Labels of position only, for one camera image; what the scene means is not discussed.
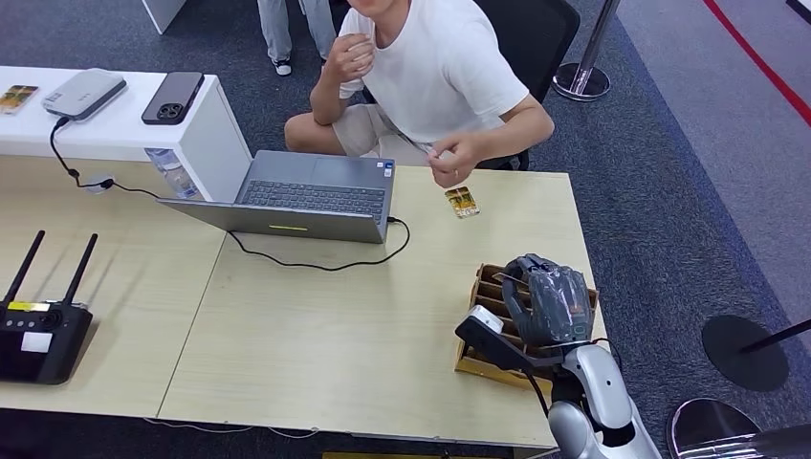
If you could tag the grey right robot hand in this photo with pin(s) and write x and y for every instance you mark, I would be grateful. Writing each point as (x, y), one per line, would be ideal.
(554, 304)

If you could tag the person's right hand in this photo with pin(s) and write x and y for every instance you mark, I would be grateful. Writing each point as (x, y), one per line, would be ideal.
(351, 60)

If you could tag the person's left hand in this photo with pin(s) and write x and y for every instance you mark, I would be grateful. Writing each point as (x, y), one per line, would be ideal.
(456, 158)

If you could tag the person's left forearm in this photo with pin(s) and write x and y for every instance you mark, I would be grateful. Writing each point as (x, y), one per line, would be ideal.
(519, 136)

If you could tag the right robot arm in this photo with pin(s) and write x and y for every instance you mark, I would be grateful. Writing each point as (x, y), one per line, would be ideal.
(595, 393)

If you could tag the person's right forearm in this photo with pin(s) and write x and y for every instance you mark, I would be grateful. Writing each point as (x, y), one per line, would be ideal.
(326, 101)

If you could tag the yellow photo card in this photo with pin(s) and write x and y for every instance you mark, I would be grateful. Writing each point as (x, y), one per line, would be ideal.
(18, 98)
(462, 203)

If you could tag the wooden card holder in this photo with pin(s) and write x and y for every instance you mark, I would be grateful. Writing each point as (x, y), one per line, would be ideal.
(488, 288)

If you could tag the person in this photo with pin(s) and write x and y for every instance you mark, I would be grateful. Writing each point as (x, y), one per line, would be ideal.
(275, 32)
(437, 69)

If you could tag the grey laptop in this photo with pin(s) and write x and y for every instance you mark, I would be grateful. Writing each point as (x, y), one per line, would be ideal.
(304, 196)

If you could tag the black office chair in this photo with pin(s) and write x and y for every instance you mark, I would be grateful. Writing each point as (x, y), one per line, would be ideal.
(538, 38)

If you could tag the black smartphone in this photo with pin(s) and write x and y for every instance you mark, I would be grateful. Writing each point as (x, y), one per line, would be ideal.
(174, 95)

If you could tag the clear plastic bottle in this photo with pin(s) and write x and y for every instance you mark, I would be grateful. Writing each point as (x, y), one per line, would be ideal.
(171, 171)

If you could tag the grey flat device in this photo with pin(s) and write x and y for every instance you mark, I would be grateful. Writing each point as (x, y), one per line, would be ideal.
(82, 92)

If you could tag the red floor tape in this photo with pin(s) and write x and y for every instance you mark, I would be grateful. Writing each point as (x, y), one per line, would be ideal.
(757, 60)

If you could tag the black controller with antennas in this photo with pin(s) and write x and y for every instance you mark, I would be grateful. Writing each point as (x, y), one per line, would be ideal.
(44, 348)

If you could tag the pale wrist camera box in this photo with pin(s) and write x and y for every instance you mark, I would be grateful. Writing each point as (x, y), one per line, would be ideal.
(486, 319)

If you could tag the black stanchion post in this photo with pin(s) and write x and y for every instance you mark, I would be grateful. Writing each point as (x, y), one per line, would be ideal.
(741, 355)

